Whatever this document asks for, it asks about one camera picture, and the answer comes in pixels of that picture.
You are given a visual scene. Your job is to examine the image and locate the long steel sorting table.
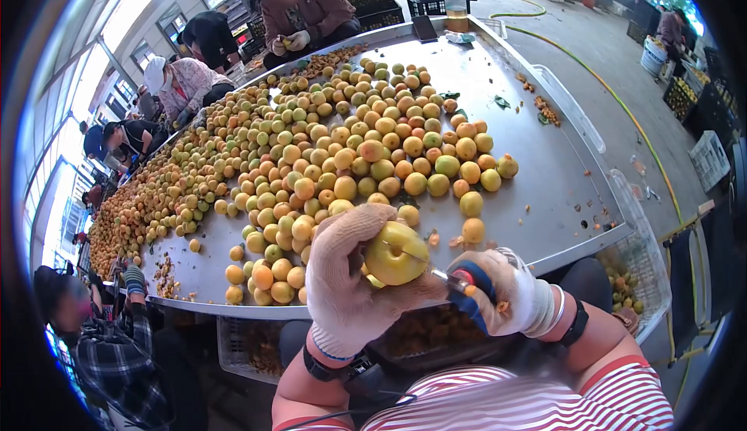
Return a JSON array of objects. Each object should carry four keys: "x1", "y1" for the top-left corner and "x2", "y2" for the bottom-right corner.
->
[{"x1": 88, "y1": 16, "x2": 636, "y2": 321}]

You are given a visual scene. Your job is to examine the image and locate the yellow cut apricot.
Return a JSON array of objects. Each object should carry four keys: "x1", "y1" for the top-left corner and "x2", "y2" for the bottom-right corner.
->
[{"x1": 362, "y1": 221, "x2": 431, "y2": 289}]

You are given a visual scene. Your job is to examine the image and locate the yellow-green hose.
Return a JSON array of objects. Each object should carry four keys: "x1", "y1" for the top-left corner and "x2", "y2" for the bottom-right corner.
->
[{"x1": 489, "y1": 0, "x2": 685, "y2": 224}]

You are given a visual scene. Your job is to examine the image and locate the person's left fingers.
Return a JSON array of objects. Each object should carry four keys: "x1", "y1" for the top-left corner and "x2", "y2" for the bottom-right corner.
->
[{"x1": 318, "y1": 203, "x2": 399, "y2": 257}]

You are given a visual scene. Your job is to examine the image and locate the white basket of pits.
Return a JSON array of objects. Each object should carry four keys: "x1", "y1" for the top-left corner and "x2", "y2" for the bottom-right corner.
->
[{"x1": 217, "y1": 315, "x2": 311, "y2": 385}]

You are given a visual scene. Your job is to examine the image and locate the long white plastic basket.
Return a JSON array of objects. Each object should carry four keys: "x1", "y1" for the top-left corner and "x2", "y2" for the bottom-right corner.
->
[{"x1": 530, "y1": 64, "x2": 608, "y2": 155}]

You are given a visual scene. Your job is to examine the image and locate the black crates of fruit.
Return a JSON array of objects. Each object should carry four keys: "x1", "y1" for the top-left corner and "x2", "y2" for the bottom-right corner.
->
[{"x1": 340, "y1": 0, "x2": 405, "y2": 33}]

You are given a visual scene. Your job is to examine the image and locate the black phone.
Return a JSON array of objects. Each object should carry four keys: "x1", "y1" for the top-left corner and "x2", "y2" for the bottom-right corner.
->
[{"x1": 411, "y1": 16, "x2": 439, "y2": 44}]

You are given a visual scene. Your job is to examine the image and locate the pile of apricots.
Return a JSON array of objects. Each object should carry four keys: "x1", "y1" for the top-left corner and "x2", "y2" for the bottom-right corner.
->
[{"x1": 88, "y1": 58, "x2": 520, "y2": 307}]

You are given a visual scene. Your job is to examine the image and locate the person's left thumb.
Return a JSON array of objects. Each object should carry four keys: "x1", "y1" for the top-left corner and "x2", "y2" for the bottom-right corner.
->
[{"x1": 373, "y1": 272, "x2": 447, "y2": 322}]

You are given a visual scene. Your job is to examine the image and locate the white plastic crate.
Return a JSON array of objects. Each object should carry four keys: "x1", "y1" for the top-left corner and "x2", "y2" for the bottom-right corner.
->
[{"x1": 687, "y1": 130, "x2": 731, "y2": 193}]

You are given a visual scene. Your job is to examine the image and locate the white bucket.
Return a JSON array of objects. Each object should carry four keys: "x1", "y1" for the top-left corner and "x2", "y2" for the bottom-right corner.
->
[{"x1": 640, "y1": 37, "x2": 670, "y2": 77}]

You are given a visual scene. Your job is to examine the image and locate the white basket of apricots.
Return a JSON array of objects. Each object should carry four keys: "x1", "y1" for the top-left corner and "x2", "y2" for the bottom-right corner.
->
[{"x1": 595, "y1": 168, "x2": 673, "y2": 345}]

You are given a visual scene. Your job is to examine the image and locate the black wrist band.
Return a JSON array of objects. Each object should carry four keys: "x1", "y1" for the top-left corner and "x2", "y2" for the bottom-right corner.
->
[
  {"x1": 302, "y1": 343, "x2": 389, "y2": 399},
  {"x1": 559, "y1": 297, "x2": 590, "y2": 348}
]

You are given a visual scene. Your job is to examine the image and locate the blue-handled paring knife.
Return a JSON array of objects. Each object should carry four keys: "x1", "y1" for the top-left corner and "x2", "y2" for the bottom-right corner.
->
[{"x1": 382, "y1": 241, "x2": 498, "y2": 336}]

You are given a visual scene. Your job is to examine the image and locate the person's left hand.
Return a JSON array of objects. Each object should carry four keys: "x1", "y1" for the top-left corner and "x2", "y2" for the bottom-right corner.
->
[{"x1": 305, "y1": 203, "x2": 447, "y2": 362}]

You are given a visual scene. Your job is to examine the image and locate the person's right fingers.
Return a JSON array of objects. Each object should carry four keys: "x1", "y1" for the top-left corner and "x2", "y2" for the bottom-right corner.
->
[{"x1": 448, "y1": 248, "x2": 529, "y2": 334}]

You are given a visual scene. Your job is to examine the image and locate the black tray of pitted fruit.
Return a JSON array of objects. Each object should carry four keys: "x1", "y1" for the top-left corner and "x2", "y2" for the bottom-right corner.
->
[{"x1": 366, "y1": 303, "x2": 526, "y2": 373}]

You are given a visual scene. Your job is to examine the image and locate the plastic bottle with amber liquid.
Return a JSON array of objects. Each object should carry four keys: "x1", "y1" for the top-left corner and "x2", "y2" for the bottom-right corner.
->
[{"x1": 444, "y1": 0, "x2": 470, "y2": 34}]

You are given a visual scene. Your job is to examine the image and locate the person's right hand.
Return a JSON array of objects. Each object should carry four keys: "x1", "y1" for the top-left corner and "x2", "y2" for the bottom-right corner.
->
[{"x1": 446, "y1": 248, "x2": 565, "y2": 339}]

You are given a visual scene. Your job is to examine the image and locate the heap of apricot pits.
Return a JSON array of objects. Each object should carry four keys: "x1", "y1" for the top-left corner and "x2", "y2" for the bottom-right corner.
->
[{"x1": 533, "y1": 95, "x2": 562, "y2": 128}]

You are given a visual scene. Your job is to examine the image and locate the person's body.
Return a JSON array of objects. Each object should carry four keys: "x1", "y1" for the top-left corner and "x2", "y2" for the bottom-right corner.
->
[{"x1": 273, "y1": 354, "x2": 676, "y2": 431}]

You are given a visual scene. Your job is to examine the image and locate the black crate with fruit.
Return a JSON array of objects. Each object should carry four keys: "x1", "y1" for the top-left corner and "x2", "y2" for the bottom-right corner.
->
[{"x1": 662, "y1": 75, "x2": 702, "y2": 123}]

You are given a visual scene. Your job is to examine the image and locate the black yellow-framed chair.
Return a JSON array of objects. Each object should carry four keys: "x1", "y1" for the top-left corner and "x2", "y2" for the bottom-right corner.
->
[{"x1": 658, "y1": 199, "x2": 737, "y2": 368}]

